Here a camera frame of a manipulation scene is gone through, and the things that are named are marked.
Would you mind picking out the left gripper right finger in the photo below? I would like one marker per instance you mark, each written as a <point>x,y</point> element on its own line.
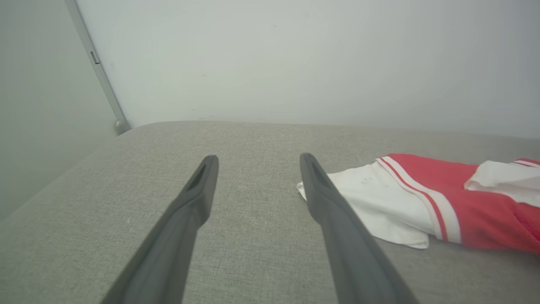
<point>350,253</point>

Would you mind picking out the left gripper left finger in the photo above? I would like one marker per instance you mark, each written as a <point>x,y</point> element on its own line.
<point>168,253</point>

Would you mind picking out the red and white shirt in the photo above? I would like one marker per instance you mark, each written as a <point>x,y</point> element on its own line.
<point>485,211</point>

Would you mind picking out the grey metal wall strip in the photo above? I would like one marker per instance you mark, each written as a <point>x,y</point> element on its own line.
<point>98,67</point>

